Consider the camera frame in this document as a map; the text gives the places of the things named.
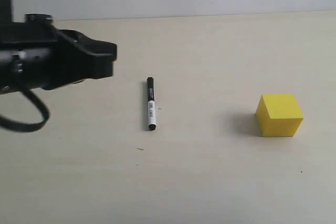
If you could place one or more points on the black and white marker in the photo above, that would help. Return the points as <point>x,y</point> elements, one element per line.
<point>151,104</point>

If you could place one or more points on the yellow foam cube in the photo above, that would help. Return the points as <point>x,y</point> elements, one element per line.
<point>278,115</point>

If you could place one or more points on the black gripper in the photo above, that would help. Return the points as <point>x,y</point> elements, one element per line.
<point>40,55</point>

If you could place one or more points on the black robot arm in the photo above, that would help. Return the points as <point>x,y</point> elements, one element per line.
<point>39,55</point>

